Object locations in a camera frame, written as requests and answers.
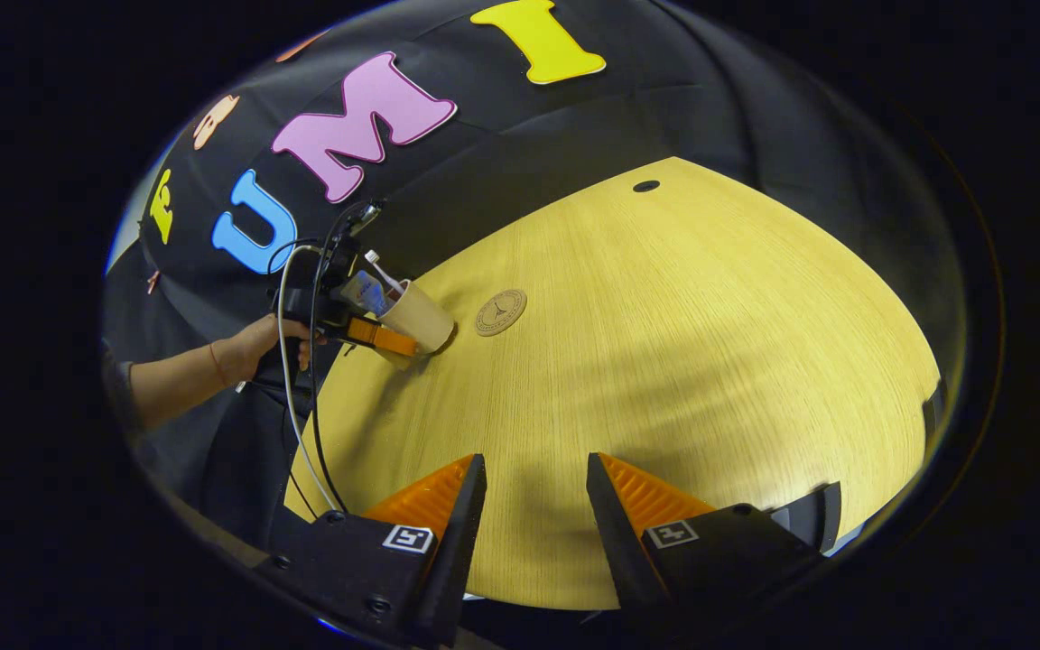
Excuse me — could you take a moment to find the pink toothbrush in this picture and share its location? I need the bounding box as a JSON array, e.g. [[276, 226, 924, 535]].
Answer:
[[364, 250, 405, 295]]

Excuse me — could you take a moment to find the round brown coaster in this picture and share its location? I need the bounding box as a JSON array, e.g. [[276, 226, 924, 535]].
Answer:
[[474, 289, 528, 338]]

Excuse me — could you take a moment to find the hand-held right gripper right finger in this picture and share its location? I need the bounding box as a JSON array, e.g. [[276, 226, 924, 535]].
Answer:
[[586, 451, 823, 615]]

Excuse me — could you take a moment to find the wooden desktop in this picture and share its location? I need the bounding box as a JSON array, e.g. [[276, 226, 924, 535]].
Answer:
[[283, 156, 943, 612]]

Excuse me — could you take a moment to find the beige cup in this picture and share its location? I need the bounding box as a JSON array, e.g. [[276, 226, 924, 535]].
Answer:
[[376, 278, 456, 364]]

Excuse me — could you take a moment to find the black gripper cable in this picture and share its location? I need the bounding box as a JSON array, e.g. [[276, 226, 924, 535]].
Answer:
[[306, 203, 369, 515]]

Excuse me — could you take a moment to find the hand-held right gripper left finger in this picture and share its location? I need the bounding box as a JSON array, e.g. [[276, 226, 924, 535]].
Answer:
[[272, 453, 488, 646]]

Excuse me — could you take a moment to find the white toothpaste tube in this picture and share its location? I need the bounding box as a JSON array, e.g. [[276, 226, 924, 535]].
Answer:
[[341, 269, 390, 317]]

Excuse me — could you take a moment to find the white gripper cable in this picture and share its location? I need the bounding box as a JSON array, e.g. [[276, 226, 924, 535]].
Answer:
[[275, 242, 347, 515]]

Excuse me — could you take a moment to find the black backdrop cloth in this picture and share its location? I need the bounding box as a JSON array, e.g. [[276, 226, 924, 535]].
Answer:
[[103, 0, 968, 543]]

